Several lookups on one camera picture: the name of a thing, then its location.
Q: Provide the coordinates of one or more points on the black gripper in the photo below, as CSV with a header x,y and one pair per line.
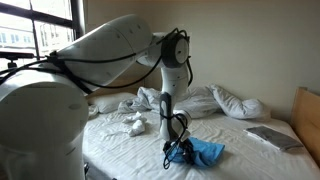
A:
x,y
186,151

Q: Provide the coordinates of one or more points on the blue cloth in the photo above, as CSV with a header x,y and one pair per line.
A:
x,y
208,153

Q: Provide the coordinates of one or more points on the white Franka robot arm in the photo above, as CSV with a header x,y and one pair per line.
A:
x,y
43,116

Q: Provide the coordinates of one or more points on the grey crumpled duvet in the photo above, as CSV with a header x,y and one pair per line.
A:
x,y
196,101

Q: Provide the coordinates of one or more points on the white crumpled socks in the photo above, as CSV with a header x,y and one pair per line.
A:
x,y
136,126

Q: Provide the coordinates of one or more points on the white sheeted mattress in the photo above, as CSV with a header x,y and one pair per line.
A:
x,y
253,163

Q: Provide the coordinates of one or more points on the grey white pillow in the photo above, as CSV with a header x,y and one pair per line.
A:
x,y
240,106

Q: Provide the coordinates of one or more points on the flat white pillow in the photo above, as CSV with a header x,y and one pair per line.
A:
x,y
111,101

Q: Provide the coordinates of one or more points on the grey folded towel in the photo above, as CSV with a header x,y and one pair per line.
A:
x,y
275,137

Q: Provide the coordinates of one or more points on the black tripod head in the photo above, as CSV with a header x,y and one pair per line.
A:
x,y
15,56

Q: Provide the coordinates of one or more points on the dark framed window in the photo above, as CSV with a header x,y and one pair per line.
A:
x,y
20,26

